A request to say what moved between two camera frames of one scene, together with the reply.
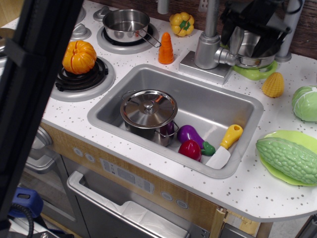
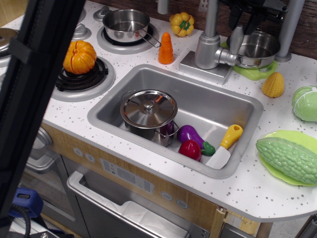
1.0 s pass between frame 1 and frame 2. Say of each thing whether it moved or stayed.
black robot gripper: moved
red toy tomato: stayed
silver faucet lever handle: stayed
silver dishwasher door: stayed
